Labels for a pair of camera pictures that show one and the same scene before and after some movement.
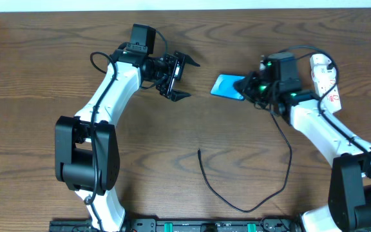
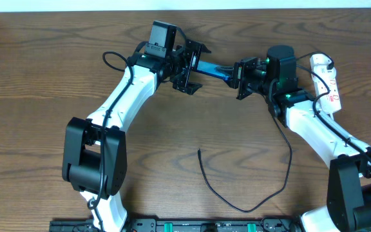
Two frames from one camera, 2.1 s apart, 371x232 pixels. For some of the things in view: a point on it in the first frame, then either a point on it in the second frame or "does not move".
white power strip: (325, 80) does not move
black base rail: (180, 225) does not move
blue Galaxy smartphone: (224, 87) → (225, 72)
